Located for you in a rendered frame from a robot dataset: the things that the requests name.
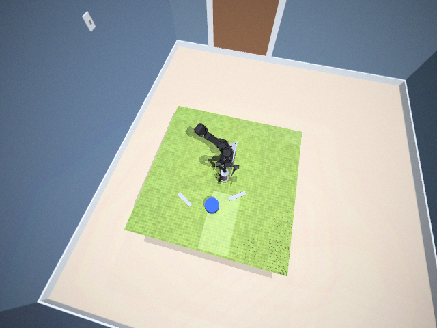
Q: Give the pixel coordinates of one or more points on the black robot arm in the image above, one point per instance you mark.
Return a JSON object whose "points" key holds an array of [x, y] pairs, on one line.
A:
{"points": [[221, 144]]}

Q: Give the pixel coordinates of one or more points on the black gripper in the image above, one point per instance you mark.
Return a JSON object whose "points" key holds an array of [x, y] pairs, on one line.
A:
{"points": [[234, 166]]}

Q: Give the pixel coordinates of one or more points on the blue short cylinder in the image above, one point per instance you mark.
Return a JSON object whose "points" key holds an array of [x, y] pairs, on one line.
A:
{"points": [[212, 205]]}

